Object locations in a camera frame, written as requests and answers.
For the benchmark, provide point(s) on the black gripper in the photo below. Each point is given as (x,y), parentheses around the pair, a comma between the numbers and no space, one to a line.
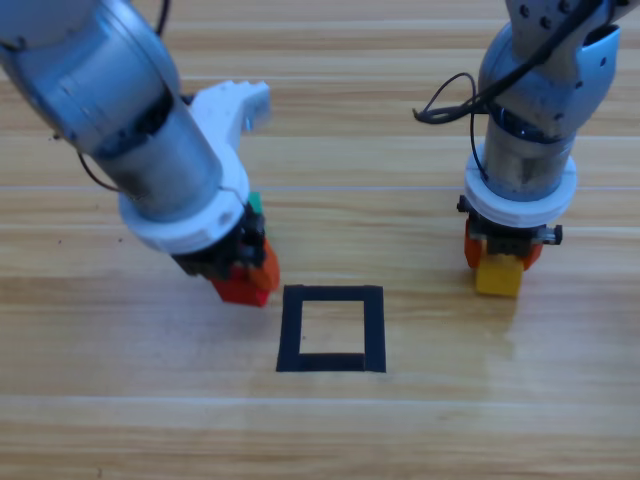
(230,255)
(510,240)

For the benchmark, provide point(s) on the red wooden cube block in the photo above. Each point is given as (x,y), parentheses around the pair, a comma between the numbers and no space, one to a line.
(235,292)

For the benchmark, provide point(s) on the black tape square outline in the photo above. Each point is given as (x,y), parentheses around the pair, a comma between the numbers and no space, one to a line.
(330,363)

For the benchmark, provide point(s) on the yellow wooden cube block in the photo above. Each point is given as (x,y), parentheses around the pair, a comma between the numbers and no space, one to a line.
(497,280)

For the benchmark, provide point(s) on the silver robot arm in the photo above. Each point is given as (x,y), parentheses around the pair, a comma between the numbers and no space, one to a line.
(100,75)
(530,100)

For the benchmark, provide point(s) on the green wooden cube block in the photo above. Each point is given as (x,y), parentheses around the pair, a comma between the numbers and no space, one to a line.
(256,202)

